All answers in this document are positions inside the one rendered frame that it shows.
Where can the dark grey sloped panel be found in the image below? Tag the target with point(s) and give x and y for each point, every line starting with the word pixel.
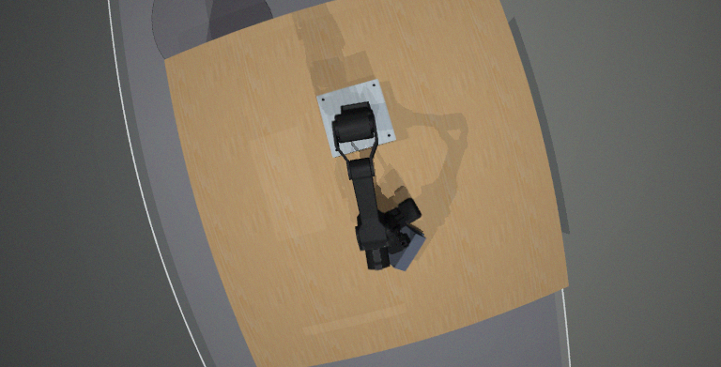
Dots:
pixel 403 259

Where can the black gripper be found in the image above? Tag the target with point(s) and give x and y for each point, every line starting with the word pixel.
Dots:
pixel 406 212

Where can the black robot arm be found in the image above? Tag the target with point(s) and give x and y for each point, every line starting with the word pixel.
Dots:
pixel 357 122

